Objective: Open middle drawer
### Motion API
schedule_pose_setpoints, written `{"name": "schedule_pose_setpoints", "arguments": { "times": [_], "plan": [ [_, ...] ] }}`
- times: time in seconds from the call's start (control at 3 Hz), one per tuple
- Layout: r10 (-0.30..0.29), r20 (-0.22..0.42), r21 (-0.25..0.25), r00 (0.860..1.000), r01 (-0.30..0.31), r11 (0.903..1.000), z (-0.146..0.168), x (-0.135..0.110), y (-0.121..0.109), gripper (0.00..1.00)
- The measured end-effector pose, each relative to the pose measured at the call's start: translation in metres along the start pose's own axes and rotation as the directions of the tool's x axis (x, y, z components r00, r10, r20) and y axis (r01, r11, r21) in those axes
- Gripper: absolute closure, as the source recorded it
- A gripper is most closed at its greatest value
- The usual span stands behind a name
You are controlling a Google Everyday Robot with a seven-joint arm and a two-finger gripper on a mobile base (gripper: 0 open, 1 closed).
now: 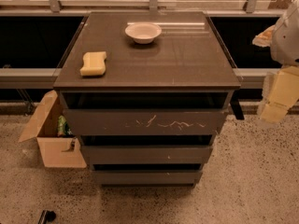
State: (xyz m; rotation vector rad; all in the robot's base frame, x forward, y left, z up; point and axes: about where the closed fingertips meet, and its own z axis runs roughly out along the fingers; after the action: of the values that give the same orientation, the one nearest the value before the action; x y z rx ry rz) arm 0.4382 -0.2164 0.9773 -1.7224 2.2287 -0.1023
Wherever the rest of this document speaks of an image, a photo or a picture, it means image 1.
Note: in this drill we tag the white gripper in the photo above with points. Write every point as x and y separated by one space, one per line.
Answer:
287 39

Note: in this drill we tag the grey drawer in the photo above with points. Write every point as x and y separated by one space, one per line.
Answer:
145 154
146 178
139 122

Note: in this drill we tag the dark grey drawer cabinet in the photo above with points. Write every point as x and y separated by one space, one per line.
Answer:
185 68

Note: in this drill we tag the grey top drawer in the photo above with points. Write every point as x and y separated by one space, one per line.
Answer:
139 122

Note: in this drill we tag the grey bottom drawer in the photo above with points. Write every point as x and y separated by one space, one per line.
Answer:
146 178

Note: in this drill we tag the open cardboard box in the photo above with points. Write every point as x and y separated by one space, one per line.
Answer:
58 150

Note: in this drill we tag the white bowl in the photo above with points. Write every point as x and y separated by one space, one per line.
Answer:
143 32

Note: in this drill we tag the yellow sponge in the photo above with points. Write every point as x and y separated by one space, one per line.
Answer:
93 64

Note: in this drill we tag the green snack bag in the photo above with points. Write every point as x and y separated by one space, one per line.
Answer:
63 128

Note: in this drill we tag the black object on floor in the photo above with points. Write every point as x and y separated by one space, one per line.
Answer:
46 216

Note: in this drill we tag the grey metal window rail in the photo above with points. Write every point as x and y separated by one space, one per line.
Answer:
28 78

